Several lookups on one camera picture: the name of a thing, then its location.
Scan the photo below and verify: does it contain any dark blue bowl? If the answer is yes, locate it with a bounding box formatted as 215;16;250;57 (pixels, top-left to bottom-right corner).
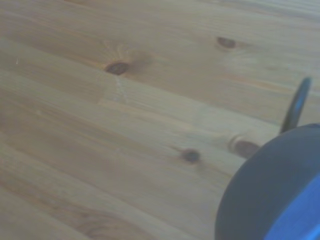
214;123;320;240

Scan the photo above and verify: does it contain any black wire dish rack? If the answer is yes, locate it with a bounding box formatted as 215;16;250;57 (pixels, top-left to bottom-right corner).
280;76;314;134

